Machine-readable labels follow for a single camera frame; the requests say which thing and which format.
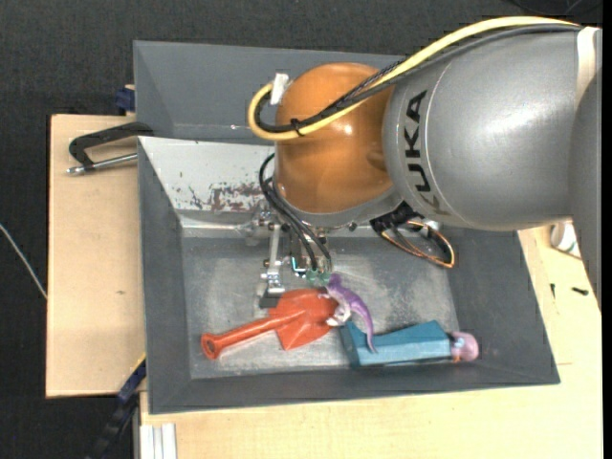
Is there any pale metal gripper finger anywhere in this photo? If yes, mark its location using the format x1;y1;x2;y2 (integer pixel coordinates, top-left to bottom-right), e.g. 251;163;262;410
266;271;288;311
255;269;270;308

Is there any pale cardboard board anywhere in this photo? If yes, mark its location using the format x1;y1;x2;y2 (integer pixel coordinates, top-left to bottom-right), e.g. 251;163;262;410
45;114;147;399

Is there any purple toy dinosaur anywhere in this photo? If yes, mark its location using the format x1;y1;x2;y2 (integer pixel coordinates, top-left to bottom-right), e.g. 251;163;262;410
318;272;379;355

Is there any pink and purple toy figure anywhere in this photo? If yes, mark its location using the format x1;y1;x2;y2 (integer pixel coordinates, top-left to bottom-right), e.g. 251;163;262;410
448;330;480;363

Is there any orange-red toy shovel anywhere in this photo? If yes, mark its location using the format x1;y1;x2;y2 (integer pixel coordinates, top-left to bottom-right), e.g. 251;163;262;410
200;288;341;362

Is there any grey metal bin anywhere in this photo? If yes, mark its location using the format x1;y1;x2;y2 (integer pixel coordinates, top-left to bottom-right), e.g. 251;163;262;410
132;39;561;415

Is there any blue flat block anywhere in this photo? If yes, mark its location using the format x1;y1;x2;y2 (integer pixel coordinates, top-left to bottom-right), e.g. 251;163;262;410
338;319;453;369

